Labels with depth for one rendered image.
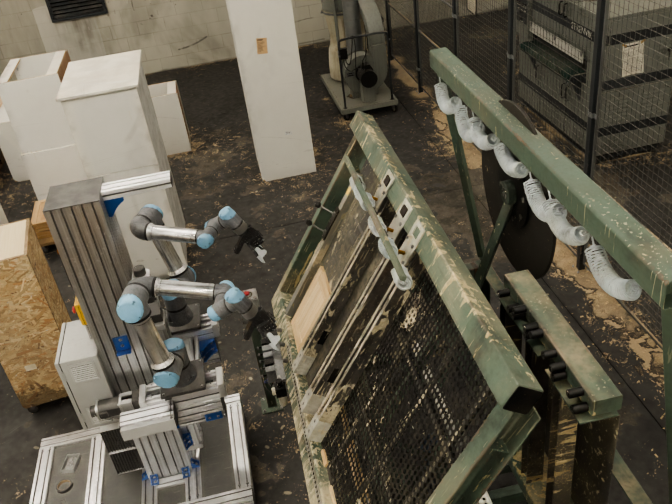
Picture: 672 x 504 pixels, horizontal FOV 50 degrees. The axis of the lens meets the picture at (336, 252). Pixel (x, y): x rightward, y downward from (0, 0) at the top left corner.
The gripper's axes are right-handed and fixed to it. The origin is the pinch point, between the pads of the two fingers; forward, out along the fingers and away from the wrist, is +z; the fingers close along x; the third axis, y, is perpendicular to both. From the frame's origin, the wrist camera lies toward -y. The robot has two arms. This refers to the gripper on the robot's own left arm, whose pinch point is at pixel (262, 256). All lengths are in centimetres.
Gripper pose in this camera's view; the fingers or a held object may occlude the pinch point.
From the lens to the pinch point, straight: 387.6
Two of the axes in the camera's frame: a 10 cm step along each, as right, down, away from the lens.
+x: -1.8, -5.3, 8.3
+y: 8.1, -5.6, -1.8
